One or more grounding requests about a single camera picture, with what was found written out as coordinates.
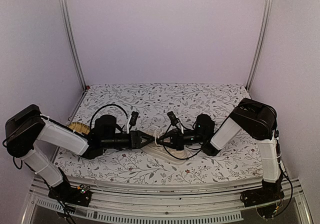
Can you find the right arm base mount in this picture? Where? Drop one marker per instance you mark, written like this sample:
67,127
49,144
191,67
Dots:
269,192

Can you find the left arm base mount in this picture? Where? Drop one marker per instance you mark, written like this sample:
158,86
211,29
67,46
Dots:
64,192

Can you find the left aluminium frame post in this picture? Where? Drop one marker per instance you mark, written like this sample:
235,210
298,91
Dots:
72,44

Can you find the floral patterned table mat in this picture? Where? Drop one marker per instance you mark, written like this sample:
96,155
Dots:
240,159

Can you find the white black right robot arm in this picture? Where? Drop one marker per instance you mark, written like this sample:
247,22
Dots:
257,119

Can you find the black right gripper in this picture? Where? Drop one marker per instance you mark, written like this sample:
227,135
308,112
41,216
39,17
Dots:
177,139

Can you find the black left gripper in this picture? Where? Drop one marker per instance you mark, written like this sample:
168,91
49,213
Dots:
135,139

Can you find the aluminium frame post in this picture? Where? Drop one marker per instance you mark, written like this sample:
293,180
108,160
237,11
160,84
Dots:
72,44
260,43

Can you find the yellow woven placemat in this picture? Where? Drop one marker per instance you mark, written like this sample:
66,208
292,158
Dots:
79,127

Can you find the aluminium front rail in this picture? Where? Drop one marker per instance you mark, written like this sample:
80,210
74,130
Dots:
129,203

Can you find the cream lace platform sneaker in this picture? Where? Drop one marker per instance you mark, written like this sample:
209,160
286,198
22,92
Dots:
156,149

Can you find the right aluminium frame post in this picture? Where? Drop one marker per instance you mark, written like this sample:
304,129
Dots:
260,43

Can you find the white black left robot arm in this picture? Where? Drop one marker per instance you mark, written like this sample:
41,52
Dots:
30,125

